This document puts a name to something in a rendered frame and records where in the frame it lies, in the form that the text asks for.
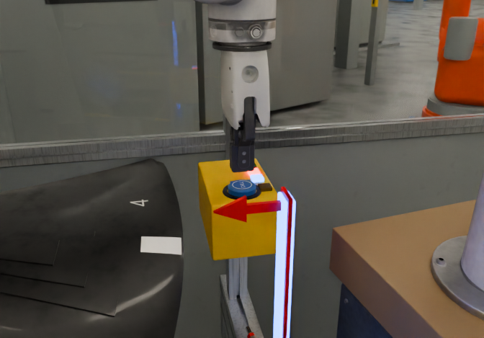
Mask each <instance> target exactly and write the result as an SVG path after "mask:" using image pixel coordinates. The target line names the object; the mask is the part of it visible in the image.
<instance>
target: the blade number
mask: <svg viewBox="0 0 484 338"><path fill-rule="evenodd" d="M122 203H123V212H129V211H142V210H155V204H154V199H153V195H139V196H132V197H123V198H122Z"/></svg>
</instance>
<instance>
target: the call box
mask: <svg viewBox="0 0 484 338"><path fill-rule="evenodd" d="M254 162H255V164H256V166H257V168H258V169H259V171H260V172H261V174H262V176H263V178H264V182H254V184H255V185H256V193H255V194H253V195H250V196H247V203H257V202H266V201H273V200H278V194H277V192H276V190H275V189H274V187H273V186H272V183H271V182H270V181H269V179H268V177H267V176H266V174H265V173H264V170H263V169H262V168H261V166H260V164H259V163H258V161H257V160H256V159H254ZM240 179H245V180H247V179H250V180H251V178H250V176H249V175H248V172H232V170H231V168H230V160H224V161H206V162H200V163H198V182H199V201H200V212H201V216H202V221H203V224H204V227H205V233H206V236H207V241H208V244H209V248H210V253H211V256H212V259H213V260H222V259H234V258H240V257H252V256H259V255H265V254H276V245H277V211H276V212H268V213H254V214H247V222H243V221H239V220H236V219H233V218H229V217H225V216H223V215H218V214H215V213H213V211H214V210H216V209H218V208H220V207H222V206H224V205H226V204H228V203H231V202H233V201H234V200H237V199H238V198H240V197H237V196H233V195H231V194H229V193H228V185H229V184H230V181H235V180H240ZM251 181H252V180H251ZM261 183H270V185H271V186H272V191H268V192H261V191H260V189H259V187H258V184H261Z"/></svg>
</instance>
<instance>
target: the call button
mask: <svg viewBox="0 0 484 338"><path fill-rule="evenodd" d="M228 193H229V194H231V195H233V196H237V197H243V196H244V195H246V197H247V196H250V195H253V194H255V193H256V185H255V184H254V183H253V182H252V181H251V180H250V179H247V180H245V179H240V180H235V181H230V184H229V185H228Z"/></svg>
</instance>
